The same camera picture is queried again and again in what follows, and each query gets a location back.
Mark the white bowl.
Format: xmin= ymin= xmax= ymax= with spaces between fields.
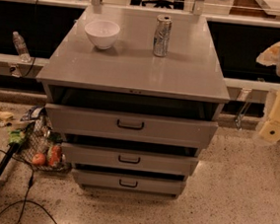
xmin=85 ymin=20 xmax=120 ymax=49

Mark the middle grey drawer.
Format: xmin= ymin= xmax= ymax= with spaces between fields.
xmin=61 ymin=142 xmax=197 ymax=176

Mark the grey drawer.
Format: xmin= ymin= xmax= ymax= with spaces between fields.
xmin=72 ymin=169 xmax=185 ymax=196
xmin=61 ymin=142 xmax=197 ymax=176
xmin=45 ymin=104 xmax=218 ymax=149

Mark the black floor cable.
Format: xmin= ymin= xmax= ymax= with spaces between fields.
xmin=0 ymin=130 xmax=71 ymax=224

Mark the red apple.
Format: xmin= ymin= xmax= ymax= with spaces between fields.
xmin=32 ymin=153 xmax=46 ymax=166

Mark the silver redbull can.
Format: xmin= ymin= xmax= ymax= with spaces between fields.
xmin=153 ymin=14 xmax=173 ymax=57

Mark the bottom grey drawer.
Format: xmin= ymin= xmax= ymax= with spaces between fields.
xmin=72 ymin=169 xmax=185 ymax=196

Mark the blue white snack bag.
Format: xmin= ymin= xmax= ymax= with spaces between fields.
xmin=21 ymin=106 xmax=44 ymax=121

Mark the grey drawer cabinet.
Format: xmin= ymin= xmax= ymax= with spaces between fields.
xmin=37 ymin=6 xmax=230 ymax=182

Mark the top grey drawer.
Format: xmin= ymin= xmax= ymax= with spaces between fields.
xmin=45 ymin=104 xmax=218 ymax=149

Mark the green snack bag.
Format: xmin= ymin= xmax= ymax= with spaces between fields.
xmin=8 ymin=129 xmax=25 ymax=145

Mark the wire mesh basket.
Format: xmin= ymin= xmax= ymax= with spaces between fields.
xmin=19 ymin=115 xmax=71 ymax=173

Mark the clear plastic water bottle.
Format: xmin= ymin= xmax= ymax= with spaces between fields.
xmin=12 ymin=32 xmax=32 ymax=63

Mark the red fruit in basket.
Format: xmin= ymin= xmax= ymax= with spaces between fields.
xmin=47 ymin=145 xmax=62 ymax=168

